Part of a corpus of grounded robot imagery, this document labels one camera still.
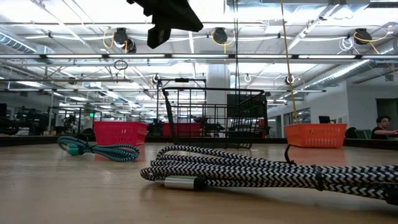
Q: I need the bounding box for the white concrete column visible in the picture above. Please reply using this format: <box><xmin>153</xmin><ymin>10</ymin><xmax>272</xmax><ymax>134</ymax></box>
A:
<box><xmin>206</xmin><ymin>63</ymin><xmax>231</xmax><ymax>125</ymax></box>

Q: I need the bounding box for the black wire basket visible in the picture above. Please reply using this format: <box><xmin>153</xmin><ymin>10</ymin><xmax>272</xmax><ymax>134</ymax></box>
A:
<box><xmin>161</xmin><ymin>87</ymin><xmax>266</xmax><ymax>150</ymax></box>

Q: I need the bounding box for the teal braided cable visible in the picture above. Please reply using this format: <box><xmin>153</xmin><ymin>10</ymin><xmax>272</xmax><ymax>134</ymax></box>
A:
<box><xmin>57</xmin><ymin>136</ymin><xmax>141</xmax><ymax>162</ymax></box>

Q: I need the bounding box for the green chair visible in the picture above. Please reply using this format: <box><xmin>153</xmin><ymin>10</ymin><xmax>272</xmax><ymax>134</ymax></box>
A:
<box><xmin>354</xmin><ymin>129</ymin><xmax>373</xmax><ymax>140</ymax></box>

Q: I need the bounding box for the orange plastic basket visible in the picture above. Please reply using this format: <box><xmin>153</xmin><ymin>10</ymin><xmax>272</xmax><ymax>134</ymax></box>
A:
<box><xmin>284</xmin><ymin>123</ymin><xmax>348</xmax><ymax>149</ymax></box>

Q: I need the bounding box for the black ceiling cable reel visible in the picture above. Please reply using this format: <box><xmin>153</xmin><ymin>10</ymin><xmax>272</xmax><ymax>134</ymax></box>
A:
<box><xmin>353</xmin><ymin>27</ymin><xmax>373</xmax><ymax>45</ymax></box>
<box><xmin>113</xmin><ymin>27</ymin><xmax>137</xmax><ymax>54</ymax></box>
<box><xmin>212</xmin><ymin>27</ymin><xmax>229</xmax><ymax>45</ymax></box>

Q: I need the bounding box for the red background crate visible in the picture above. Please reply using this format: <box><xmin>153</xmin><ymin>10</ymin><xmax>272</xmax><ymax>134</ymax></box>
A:
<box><xmin>161</xmin><ymin>123</ymin><xmax>201</xmax><ymax>138</ymax></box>

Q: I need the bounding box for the black table edge rail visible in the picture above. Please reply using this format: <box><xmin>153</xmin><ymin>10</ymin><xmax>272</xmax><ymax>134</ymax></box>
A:
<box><xmin>0</xmin><ymin>135</ymin><xmax>398</xmax><ymax>151</ymax></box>

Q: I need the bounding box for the black hanging cable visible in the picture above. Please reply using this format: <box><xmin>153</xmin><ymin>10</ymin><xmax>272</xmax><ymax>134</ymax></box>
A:
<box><xmin>233</xmin><ymin>0</ymin><xmax>240</xmax><ymax>91</ymax></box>

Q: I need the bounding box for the background robot workstation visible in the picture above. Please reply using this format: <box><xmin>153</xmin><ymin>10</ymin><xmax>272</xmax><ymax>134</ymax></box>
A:
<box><xmin>0</xmin><ymin>104</ymin><xmax>103</xmax><ymax>136</ymax></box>

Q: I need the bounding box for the black white braided cable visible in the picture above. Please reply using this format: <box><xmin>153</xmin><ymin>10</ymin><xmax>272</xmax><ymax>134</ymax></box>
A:
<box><xmin>139</xmin><ymin>144</ymin><xmax>398</xmax><ymax>206</ymax></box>

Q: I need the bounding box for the person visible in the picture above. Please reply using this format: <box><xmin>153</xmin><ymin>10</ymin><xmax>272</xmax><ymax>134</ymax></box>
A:
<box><xmin>371</xmin><ymin>115</ymin><xmax>398</xmax><ymax>140</ymax></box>

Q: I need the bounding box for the red plastic basket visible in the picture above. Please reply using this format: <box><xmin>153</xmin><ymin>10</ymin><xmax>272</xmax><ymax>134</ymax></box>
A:
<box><xmin>93</xmin><ymin>121</ymin><xmax>149</xmax><ymax>147</ymax></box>

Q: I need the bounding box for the long ceiling light bar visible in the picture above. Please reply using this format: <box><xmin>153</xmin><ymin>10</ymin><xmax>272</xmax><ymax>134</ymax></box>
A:
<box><xmin>0</xmin><ymin>53</ymin><xmax>398</xmax><ymax>60</ymax></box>

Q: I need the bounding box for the yellow hanging cable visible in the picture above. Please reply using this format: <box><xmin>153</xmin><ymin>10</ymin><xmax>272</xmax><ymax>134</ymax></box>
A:
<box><xmin>279</xmin><ymin>0</ymin><xmax>299</xmax><ymax>124</ymax></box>

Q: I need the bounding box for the black chair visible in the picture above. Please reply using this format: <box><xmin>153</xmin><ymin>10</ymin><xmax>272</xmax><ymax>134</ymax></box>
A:
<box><xmin>344</xmin><ymin>126</ymin><xmax>358</xmax><ymax>139</ymax></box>

